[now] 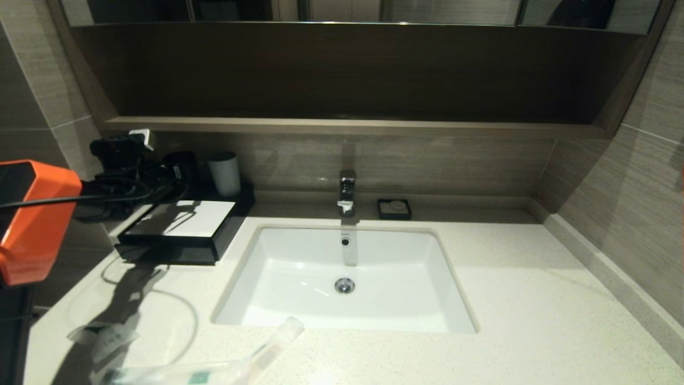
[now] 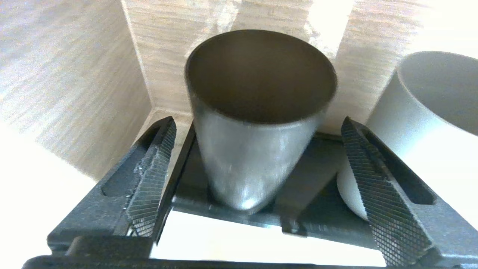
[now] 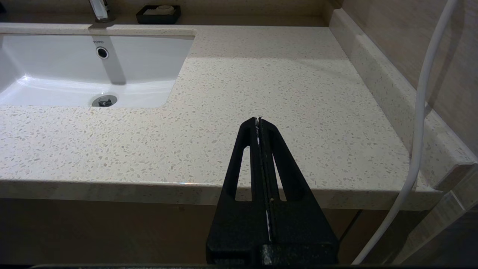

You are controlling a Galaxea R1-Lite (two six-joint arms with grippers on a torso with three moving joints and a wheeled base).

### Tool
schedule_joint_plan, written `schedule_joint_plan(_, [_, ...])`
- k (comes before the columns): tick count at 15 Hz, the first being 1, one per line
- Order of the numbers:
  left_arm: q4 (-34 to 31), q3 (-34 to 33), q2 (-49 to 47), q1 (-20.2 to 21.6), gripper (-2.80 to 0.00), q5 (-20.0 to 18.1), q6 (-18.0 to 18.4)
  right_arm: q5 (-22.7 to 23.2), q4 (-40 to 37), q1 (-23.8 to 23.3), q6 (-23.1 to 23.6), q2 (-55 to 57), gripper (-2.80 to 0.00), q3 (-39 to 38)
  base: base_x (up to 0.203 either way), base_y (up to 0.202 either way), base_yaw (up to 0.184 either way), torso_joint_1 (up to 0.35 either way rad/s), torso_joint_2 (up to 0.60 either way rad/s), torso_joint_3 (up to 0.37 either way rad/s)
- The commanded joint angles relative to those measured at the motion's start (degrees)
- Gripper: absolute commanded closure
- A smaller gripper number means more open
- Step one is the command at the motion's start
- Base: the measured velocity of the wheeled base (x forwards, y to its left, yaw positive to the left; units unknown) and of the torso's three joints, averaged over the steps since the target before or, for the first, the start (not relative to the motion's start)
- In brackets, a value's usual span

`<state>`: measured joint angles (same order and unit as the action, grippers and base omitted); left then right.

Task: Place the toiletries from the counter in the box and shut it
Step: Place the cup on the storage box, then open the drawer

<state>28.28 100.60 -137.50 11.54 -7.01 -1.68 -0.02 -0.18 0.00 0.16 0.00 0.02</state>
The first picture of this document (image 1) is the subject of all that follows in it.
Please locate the white board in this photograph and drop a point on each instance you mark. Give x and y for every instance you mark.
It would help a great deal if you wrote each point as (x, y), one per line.
(211, 216)

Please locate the black cup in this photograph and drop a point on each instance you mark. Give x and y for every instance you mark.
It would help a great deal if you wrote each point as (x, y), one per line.
(186, 163)

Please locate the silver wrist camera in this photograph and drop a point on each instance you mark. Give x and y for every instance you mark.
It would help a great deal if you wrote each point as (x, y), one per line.
(141, 139)

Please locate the black soap dish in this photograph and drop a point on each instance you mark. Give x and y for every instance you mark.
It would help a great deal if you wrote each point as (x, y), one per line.
(382, 215)

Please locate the mirror cabinet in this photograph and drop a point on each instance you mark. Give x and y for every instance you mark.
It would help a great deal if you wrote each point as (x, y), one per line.
(449, 12)

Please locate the chrome faucet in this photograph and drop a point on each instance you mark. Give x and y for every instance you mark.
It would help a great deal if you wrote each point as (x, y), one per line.
(347, 188)

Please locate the light grey cup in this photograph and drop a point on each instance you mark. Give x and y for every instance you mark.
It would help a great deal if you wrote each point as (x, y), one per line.
(227, 176)

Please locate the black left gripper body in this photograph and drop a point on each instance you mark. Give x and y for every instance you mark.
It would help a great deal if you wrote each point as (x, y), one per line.
(120, 158)

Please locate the clear long tube packet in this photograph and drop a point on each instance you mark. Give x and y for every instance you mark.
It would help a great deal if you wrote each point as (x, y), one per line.
(283, 334)

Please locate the white green sachet packet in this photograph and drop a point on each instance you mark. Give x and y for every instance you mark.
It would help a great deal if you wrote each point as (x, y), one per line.
(115, 339)

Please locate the black amenity drawer box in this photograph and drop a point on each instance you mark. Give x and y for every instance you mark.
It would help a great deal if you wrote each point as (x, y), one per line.
(224, 240)

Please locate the white ceramic sink basin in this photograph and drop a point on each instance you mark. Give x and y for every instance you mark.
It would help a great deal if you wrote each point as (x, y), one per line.
(299, 267)

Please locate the chrome sink drain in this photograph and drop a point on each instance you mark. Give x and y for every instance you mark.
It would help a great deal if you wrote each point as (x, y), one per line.
(344, 285)

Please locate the round pale soap bar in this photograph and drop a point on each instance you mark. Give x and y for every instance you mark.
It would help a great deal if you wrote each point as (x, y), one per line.
(396, 205)

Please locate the clear toothbrush packet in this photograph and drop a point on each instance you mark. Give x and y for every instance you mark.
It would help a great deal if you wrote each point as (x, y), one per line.
(160, 374)

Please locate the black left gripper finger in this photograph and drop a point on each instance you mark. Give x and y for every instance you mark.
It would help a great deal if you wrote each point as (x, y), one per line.
(173, 175)

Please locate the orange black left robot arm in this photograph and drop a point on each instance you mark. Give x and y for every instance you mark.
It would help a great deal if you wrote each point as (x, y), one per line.
(43, 230)

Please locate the brown wooden shelf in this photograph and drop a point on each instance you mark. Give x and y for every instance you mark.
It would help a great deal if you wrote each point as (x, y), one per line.
(347, 126)

